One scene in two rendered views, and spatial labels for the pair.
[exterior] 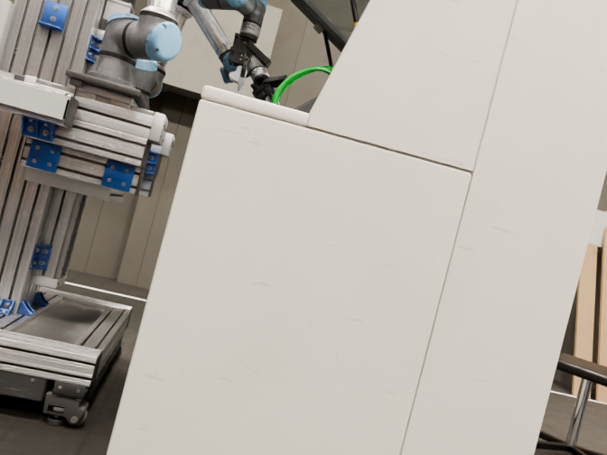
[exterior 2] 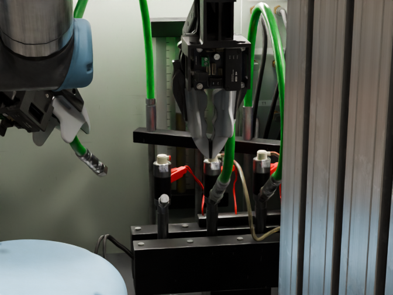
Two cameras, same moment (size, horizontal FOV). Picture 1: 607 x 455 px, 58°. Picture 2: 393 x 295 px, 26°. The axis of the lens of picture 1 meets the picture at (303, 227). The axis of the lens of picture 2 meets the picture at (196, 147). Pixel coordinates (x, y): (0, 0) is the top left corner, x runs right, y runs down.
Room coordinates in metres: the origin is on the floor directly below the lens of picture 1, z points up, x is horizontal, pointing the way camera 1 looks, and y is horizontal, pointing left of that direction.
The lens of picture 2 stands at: (2.20, 1.36, 1.52)
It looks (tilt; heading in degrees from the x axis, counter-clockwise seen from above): 17 degrees down; 266
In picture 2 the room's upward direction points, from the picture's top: straight up
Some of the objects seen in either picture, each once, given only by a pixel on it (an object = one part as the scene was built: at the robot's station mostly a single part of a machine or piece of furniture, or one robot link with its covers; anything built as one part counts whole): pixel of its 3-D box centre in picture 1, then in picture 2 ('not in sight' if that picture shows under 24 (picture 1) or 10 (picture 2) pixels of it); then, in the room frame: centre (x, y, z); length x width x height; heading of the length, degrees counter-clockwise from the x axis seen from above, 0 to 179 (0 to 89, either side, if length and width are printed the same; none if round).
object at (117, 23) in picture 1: (125, 37); not in sight; (1.78, 0.71, 1.20); 0.13 x 0.12 x 0.14; 62
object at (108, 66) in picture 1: (114, 72); not in sight; (1.78, 0.72, 1.09); 0.15 x 0.15 x 0.10
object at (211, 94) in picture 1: (257, 133); not in sight; (1.46, 0.18, 0.96); 0.70 x 0.22 x 0.03; 4
